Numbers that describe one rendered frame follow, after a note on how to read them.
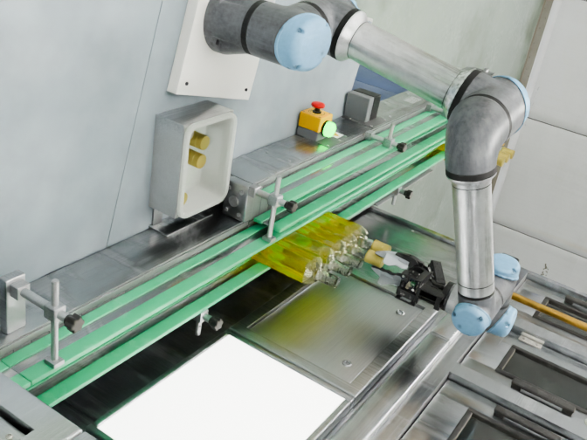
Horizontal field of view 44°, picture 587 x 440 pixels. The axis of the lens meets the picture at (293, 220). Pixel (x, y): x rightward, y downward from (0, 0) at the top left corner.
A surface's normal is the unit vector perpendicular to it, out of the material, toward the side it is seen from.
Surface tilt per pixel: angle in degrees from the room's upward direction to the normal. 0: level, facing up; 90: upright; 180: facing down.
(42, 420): 90
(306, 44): 8
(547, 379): 90
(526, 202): 90
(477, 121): 81
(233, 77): 0
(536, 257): 90
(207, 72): 0
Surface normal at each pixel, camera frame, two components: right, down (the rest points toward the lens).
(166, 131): -0.55, 0.30
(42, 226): 0.83, 0.36
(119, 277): 0.16, -0.88
